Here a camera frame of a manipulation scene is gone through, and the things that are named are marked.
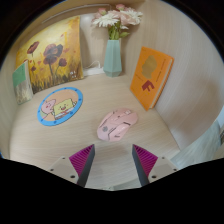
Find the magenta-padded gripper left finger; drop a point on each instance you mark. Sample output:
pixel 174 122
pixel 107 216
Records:
pixel 81 158

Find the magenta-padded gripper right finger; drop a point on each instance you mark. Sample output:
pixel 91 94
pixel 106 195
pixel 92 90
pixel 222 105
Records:
pixel 145 159

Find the pink computer mouse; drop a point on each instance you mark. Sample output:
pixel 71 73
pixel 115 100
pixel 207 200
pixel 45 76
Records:
pixel 116 125

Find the round cartoon mouse pad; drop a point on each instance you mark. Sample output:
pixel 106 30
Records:
pixel 60 106

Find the orange book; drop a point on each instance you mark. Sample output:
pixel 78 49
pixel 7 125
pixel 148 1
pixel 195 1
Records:
pixel 150 76

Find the green and white book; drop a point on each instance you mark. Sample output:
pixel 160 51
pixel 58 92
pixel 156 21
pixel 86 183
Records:
pixel 22 83

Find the pale green faceted vase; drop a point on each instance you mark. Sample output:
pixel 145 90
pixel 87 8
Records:
pixel 112 58

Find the yellow poppy flower painting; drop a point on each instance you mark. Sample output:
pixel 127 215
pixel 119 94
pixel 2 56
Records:
pixel 50 53

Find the pink and white flower bouquet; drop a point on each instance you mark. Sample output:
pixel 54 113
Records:
pixel 116 18

